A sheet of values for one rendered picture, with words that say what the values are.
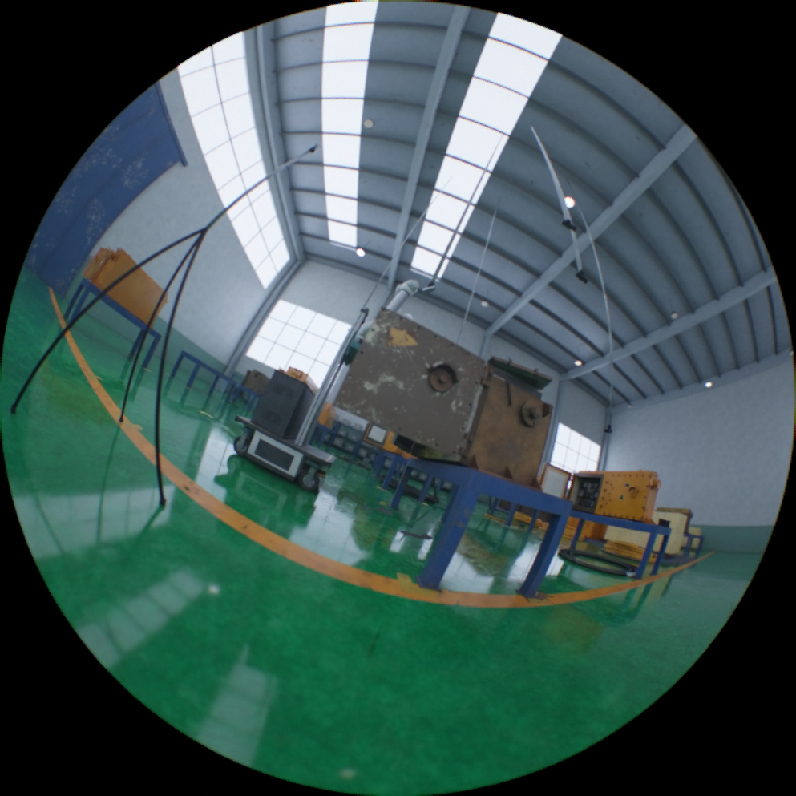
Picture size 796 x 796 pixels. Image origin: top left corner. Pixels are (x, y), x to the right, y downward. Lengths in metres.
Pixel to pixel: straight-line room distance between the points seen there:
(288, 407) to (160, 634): 1.87
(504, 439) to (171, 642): 1.62
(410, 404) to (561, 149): 8.33
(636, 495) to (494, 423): 2.54
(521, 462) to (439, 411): 0.67
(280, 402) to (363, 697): 2.00
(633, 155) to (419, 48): 6.26
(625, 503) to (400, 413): 3.14
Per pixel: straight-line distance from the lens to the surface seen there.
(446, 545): 1.19
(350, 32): 9.93
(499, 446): 1.46
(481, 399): 1.34
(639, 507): 3.48
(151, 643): 0.64
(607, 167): 8.96
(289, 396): 2.11
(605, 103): 8.80
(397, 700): 0.70
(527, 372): 1.63
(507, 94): 8.45
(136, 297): 4.69
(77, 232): 8.09
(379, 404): 1.09
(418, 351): 1.20
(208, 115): 9.99
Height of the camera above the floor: 0.55
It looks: 14 degrees up
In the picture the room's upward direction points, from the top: 22 degrees clockwise
